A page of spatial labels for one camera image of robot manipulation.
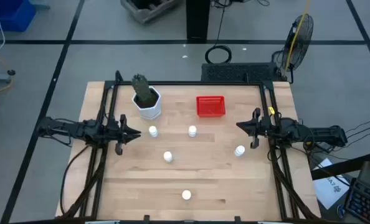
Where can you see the black backlit keyboard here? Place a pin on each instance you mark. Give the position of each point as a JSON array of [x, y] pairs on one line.
[[364, 205]]

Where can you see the red plastic basket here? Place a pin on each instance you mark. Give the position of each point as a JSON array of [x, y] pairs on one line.
[[210, 107]]

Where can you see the green cactus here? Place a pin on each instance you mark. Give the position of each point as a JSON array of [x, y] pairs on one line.
[[143, 90]]

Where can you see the grey moulded tray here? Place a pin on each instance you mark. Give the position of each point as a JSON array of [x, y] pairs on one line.
[[147, 14]]

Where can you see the black rectangular pillar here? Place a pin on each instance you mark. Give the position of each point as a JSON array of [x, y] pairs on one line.
[[197, 18]]

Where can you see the white paper sheet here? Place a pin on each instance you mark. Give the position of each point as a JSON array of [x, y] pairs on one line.
[[328, 189]]

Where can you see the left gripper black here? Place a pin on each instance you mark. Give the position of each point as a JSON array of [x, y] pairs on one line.
[[115, 133]]

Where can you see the black desk beam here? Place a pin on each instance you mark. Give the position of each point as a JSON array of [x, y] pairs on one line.
[[344, 166]]

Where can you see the black aluminium table frame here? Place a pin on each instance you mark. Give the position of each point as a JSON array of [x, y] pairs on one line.
[[188, 83]]

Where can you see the small yellow clip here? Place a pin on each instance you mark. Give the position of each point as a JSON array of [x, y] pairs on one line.
[[270, 109]]

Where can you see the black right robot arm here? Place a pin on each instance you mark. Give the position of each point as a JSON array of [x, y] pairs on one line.
[[322, 133]]

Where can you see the black floor fan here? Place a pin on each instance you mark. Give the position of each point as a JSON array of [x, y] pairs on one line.
[[287, 53]]

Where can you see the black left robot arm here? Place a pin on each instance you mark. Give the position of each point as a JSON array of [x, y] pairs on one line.
[[66, 127]]

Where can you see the white pill bottle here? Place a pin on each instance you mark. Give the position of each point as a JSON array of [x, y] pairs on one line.
[[153, 131], [239, 151], [186, 195], [192, 131], [167, 156]]

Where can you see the blue plastic bin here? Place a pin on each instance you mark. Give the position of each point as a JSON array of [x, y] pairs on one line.
[[10, 15]]

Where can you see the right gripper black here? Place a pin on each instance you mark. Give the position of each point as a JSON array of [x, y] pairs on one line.
[[267, 129]]

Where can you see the black mesh equipment case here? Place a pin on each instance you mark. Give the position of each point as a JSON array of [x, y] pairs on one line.
[[228, 73]]

